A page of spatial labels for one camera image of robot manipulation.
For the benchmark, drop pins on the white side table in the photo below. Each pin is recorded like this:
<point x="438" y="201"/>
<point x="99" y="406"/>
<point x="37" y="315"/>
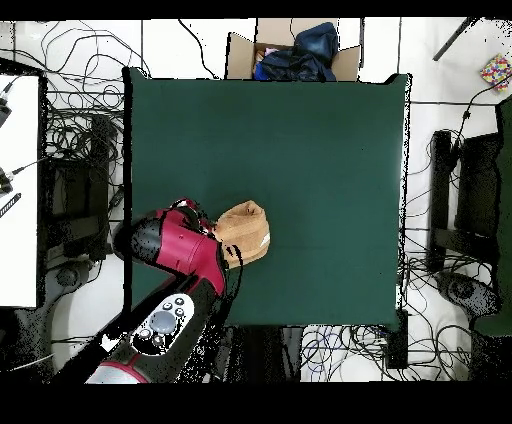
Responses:
<point x="20" y="200"/>

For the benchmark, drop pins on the dark blue clothing pile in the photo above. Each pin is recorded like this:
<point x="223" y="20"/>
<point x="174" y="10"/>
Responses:
<point x="308" y="52"/>

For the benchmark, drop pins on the black stand foot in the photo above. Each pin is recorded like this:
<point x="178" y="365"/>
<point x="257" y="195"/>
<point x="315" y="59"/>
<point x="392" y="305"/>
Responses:
<point x="66" y="276"/>
<point x="464" y="294"/>

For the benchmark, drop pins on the orange terry towel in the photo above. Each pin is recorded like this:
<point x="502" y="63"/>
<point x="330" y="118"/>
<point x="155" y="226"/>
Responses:
<point x="248" y="232"/>

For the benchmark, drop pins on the green covered side table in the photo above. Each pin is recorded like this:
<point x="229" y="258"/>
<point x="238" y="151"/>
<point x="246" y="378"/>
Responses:
<point x="506" y="240"/>

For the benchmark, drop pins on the black device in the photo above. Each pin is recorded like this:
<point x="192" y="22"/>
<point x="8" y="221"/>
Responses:
<point x="3" y="110"/>
<point x="4" y="182"/>

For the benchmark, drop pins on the black power strip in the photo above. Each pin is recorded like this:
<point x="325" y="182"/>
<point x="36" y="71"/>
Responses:
<point x="398" y="340"/>

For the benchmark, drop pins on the multicoloured patterned item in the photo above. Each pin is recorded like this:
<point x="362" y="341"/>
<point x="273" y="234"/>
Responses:
<point x="496" y="72"/>

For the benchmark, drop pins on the black metal bar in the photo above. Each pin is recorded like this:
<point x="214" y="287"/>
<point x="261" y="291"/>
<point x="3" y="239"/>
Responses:
<point x="454" y="40"/>

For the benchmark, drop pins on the black slotted bar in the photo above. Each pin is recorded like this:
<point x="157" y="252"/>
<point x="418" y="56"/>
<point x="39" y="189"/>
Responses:
<point x="10" y="204"/>

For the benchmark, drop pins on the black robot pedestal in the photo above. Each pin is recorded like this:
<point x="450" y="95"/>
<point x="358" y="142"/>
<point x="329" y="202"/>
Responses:
<point x="260" y="352"/>

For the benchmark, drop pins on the dark green table cloth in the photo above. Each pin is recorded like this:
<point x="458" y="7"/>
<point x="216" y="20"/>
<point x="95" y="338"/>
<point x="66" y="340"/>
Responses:
<point x="320" y="180"/>

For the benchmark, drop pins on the brown cardboard box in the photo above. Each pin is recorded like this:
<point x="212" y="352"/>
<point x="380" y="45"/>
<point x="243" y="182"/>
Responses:
<point x="240" y="56"/>

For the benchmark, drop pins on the black equipment rack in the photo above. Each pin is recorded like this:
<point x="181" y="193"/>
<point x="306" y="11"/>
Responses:
<point x="76" y="192"/>
<point x="476" y="184"/>

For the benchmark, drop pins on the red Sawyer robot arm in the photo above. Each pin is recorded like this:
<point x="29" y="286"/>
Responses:
<point x="188" y="248"/>

